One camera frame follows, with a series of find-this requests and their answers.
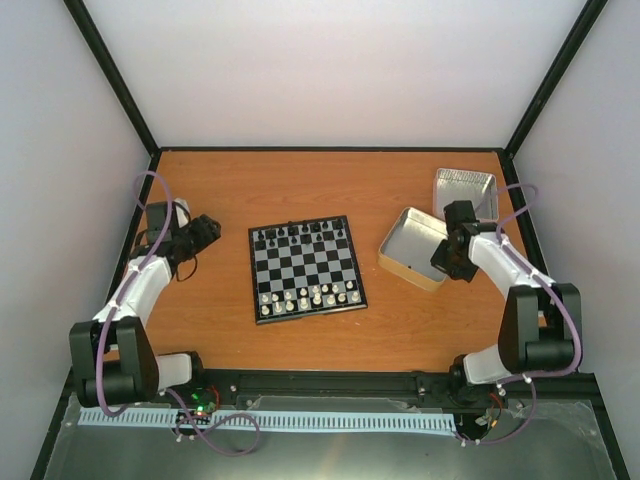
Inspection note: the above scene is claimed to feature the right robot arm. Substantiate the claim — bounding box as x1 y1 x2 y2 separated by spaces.
431 200 582 404

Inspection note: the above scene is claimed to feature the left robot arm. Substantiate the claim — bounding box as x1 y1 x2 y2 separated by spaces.
69 199 221 415

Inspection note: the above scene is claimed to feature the black silver chess board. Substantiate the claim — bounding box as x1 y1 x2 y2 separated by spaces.
248 215 368 325

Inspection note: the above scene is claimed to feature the yellow metal tin box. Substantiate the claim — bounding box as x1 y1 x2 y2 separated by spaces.
378 207 447 292

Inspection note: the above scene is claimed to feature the white king piece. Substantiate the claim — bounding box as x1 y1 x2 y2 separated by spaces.
312 286 323 306

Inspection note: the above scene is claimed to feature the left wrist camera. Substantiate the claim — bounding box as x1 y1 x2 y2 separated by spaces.
173 198 191 228

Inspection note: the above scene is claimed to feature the black aluminium frame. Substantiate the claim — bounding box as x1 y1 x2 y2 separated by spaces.
30 1 630 479

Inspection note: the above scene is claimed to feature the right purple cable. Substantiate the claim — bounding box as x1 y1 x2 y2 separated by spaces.
457 183 585 447

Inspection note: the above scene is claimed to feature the light blue cable duct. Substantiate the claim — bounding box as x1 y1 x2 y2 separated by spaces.
77 407 456 436

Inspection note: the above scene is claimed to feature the metal base plate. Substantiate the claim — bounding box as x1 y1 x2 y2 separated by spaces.
45 398 616 479

